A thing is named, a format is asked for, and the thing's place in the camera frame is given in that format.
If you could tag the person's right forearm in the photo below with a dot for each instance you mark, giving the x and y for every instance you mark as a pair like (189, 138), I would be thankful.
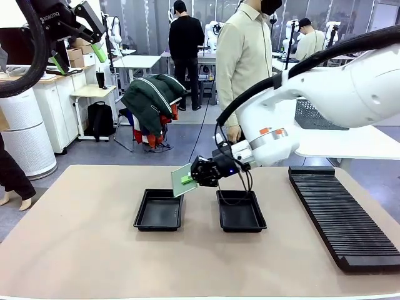
(228, 90)

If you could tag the black tripod stand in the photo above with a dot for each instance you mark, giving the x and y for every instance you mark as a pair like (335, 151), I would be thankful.
(290, 47)
(331, 34)

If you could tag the white air purifier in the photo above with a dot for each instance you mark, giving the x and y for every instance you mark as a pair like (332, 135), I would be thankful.
(25, 134)

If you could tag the grey step stool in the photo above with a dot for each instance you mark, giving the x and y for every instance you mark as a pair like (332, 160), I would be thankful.
(208, 93)

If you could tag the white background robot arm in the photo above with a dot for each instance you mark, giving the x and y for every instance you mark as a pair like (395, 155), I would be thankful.
(332, 28)
(213, 34)
(116, 34)

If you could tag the person with black cap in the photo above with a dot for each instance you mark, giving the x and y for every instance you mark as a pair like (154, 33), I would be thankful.
(309, 43)

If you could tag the white long background desk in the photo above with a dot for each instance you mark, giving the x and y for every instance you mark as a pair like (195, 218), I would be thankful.
(278, 64)

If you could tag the black slotted board rack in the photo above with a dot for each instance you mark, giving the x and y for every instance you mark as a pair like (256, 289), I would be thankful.
(343, 218)

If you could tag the small cardboard box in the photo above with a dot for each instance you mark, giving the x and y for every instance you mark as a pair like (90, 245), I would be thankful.
(82, 42)

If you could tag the black ESD tray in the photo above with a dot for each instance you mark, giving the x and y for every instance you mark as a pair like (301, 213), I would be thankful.
(157, 214)
(240, 215)

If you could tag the grey mesh basket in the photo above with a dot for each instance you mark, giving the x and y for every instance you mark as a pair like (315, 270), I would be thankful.
(307, 117)

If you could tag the person in beige shirt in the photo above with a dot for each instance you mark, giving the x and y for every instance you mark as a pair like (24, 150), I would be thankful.
(247, 62)

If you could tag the green circuit board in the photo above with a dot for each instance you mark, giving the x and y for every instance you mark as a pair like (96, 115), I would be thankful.
(179, 187)

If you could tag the person in dark trousers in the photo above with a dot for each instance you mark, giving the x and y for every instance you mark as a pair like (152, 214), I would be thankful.
(15, 175)

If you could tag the white cabinet wooden top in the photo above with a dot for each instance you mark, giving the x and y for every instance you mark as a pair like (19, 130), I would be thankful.
(59, 103)

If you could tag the black computer monitor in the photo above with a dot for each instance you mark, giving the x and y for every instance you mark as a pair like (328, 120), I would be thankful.
(9, 47)

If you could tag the black backpack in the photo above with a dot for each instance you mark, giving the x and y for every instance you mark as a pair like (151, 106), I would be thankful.
(100, 120)

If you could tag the person in black clothes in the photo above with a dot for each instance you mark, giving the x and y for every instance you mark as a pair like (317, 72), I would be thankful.
(187, 47)

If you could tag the white box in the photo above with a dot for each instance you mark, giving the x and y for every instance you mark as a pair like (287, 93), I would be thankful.
(89, 61)

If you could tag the small wooden side table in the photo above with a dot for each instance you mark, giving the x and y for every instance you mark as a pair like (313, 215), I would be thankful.
(93, 91)

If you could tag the dark green jacket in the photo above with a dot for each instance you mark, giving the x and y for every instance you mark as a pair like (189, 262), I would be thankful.
(150, 100)

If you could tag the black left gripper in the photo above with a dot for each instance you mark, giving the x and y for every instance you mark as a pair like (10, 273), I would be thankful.
(59, 18)

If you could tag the person's right hand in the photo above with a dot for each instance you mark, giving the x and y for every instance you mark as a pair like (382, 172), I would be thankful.
(233, 133)

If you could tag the white rounded table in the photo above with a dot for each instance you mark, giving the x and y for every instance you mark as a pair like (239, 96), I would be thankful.
(359, 142)

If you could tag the metal frame chair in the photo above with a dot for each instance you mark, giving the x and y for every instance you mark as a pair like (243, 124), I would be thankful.
(123, 125)

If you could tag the red cloth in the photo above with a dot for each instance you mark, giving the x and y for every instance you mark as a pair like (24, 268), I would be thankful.
(153, 139)

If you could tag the black tumbler cup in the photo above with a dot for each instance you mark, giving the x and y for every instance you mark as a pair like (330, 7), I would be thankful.
(101, 79)

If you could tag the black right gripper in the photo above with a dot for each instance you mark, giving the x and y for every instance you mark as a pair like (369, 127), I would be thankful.
(228, 167)

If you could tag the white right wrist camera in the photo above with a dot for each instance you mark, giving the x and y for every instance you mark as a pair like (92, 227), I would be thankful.
(240, 151)

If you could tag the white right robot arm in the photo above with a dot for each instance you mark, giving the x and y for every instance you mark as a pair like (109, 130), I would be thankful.
(343, 87)

